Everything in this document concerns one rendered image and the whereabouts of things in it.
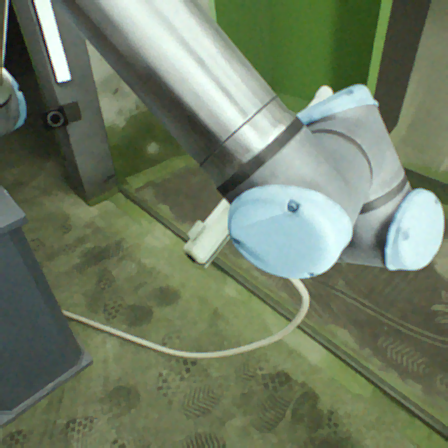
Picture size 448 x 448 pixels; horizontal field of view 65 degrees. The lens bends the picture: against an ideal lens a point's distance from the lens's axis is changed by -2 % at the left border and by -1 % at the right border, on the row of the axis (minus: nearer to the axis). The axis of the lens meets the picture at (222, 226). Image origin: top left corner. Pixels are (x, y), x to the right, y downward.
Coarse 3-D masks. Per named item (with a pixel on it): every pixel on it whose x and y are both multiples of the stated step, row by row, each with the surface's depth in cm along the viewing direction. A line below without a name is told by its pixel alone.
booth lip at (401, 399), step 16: (128, 192) 189; (144, 208) 179; (224, 272) 149; (256, 288) 139; (272, 304) 134; (288, 320) 130; (304, 320) 127; (320, 336) 122; (336, 352) 118; (352, 368) 115; (368, 368) 113; (384, 384) 109; (400, 400) 106; (416, 416) 104; (432, 416) 102
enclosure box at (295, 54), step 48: (240, 0) 128; (288, 0) 135; (336, 0) 124; (384, 0) 84; (240, 48) 139; (288, 48) 149; (336, 48) 136; (384, 48) 93; (288, 96) 164; (384, 96) 110
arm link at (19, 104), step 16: (0, 0) 56; (0, 16) 58; (0, 32) 61; (0, 48) 64; (0, 64) 67; (0, 80) 71; (0, 96) 72; (16, 96) 79; (0, 112) 74; (16, 112) 80; (0, 128) 79; (16, 128) 84
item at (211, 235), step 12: (324, 96) 77; (228, 204) 65; (216, 216) 65; (192, 228) 64; (204, 228) 64; (216, 228) 63; (192, 240) 64; (204, 240) 62; (216, 240) 64; (192, 252) 62; (204, 252) 62; (216, 252) 64; (204, 264) 63
